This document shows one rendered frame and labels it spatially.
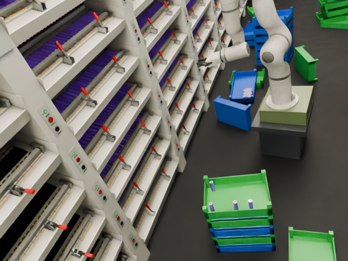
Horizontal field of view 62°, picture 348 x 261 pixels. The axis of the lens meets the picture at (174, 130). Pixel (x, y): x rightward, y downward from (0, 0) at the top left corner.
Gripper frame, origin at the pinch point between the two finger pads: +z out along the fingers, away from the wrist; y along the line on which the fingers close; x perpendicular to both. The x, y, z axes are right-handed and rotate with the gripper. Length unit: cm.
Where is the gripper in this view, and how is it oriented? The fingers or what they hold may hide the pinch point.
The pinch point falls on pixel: (200, 62)
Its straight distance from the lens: 191.3
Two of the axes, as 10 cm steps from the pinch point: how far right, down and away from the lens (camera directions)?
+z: -8.4, 1.4, 5.3
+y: 3.2, -6.6, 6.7
